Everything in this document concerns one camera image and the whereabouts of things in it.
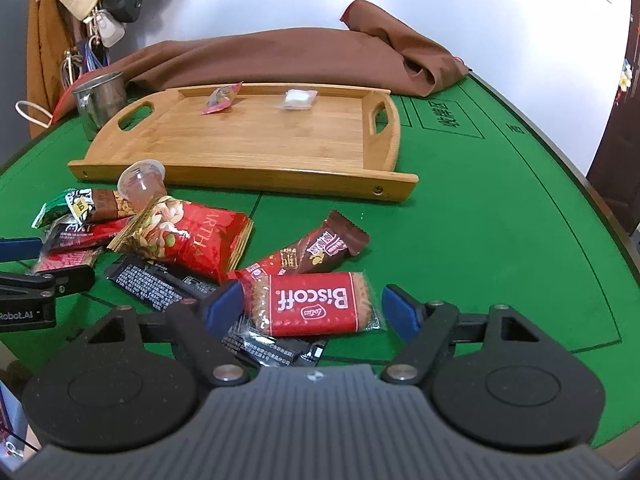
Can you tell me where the clear jelly cup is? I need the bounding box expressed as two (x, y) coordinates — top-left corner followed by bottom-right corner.
(116, 158), (167, 211)

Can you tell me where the red flat item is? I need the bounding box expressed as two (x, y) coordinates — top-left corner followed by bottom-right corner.
(50, 87), (76, 121)

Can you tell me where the pink candy packet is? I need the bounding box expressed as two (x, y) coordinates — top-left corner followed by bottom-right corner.
(201, 81), (244, 116)

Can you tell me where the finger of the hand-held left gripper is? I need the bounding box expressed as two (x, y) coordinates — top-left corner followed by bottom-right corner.
(0, 237), (44, 263)
(30, 264), (96, 297)

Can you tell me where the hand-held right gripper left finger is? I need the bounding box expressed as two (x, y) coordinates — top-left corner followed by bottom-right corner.
(75, 280), (251, 388)

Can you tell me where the dark red snack bar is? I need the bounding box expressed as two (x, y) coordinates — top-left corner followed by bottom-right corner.
(39, 215), (136, 256)

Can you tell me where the white cord loop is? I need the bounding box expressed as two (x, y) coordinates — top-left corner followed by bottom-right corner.
(15, 100), (53, 127)

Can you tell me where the brown peanut bar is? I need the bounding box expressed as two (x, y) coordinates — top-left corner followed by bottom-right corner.
(67, 187), (138, 226)

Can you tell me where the flower sticker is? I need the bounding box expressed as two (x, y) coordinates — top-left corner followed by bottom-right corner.
(617, 57), (636, 93)

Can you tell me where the red biscuit packet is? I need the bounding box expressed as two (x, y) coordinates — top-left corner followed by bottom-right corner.
(242, 271), (387, 338)

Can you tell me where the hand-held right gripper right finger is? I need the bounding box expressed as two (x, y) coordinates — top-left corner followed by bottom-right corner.
(380, 284), (558, 388)

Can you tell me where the wooden tray with handles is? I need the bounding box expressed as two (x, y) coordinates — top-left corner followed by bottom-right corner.
(67, 82), (420, 203)

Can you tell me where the green snack packet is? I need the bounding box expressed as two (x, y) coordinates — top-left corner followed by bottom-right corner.
(31, 189), (76, 231)

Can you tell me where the metal cup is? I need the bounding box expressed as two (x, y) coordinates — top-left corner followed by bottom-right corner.
(71, 71), (128, 142)

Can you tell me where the orange-brown hanging coat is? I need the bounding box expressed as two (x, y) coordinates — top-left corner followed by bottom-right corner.
(27, 0), (83, 138)

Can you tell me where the bundle of keys and lanyards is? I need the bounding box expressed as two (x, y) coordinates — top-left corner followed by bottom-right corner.
(60, 35), (111, 86)

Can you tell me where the red speckled snack packet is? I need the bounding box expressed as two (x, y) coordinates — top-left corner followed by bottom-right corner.
(31, 246), (103, 276)

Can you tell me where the small white packet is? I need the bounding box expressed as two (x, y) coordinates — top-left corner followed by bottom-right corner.
(276, 88), (319, 111)

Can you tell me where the brown wooden door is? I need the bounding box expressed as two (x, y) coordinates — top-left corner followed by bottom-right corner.
(585, 10), (640, 241)

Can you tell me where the brown cloth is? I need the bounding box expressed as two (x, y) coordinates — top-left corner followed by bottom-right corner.
(107, 0), (471, 97)

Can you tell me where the white pouch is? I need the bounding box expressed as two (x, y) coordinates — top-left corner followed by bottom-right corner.
(92, 8), (126, 48)

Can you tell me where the brown and red wafer bar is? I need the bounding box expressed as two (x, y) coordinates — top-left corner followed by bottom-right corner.
(227, 210), (371, 286)

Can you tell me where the red mixed nut packet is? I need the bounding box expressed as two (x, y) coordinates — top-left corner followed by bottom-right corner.
(106, 195), (255, 285)

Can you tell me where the long black snack bar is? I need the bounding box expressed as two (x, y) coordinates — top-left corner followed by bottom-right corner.
(105, 254), (328, 368)

